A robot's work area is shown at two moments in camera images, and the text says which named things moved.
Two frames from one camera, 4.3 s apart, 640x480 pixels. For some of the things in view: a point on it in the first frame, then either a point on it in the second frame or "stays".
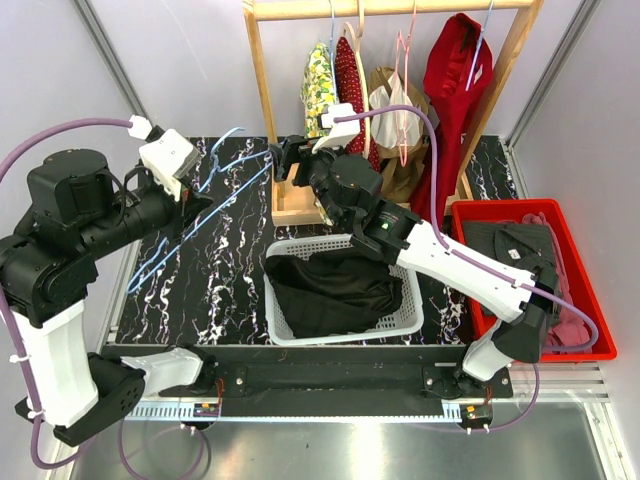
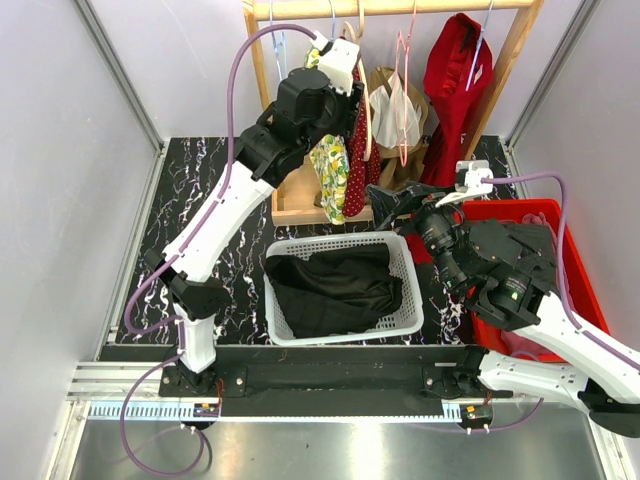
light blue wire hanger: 145,272 -> 279,48
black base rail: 329,380 stays
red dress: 457,72 stays
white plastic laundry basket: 407,318 stays
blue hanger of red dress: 479,45 stays
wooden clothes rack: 293,204 stays
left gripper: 189,204 -> 349,109
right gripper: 293,149 -> 387,205
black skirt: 338,292 stays
